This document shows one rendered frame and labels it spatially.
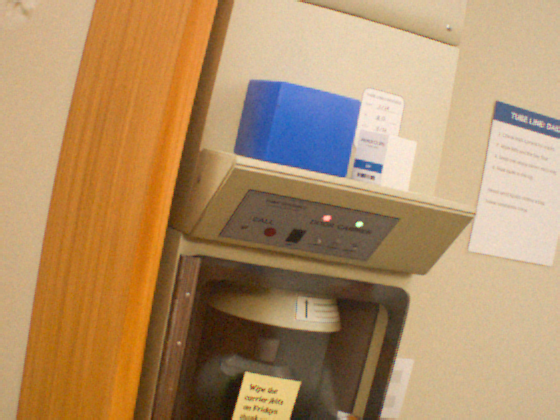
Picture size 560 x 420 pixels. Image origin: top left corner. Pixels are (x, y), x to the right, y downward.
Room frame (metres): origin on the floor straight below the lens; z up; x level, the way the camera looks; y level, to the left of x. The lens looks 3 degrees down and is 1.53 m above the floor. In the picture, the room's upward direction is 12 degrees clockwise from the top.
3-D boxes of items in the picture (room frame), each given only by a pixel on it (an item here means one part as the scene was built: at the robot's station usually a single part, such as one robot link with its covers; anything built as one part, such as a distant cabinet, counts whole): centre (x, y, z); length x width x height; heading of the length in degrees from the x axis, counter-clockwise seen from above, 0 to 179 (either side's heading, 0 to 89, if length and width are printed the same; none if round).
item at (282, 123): (1.35, -0.01, 1.56); 0.10 x 0.10 x 0.09; 24
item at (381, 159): (1.40, -0.11, 1.54); 0.05 x 0.05 x 0.06; 41
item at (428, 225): (1.38, -0.07, 1.46); 0.32 x 0.11 x 0.10; 114
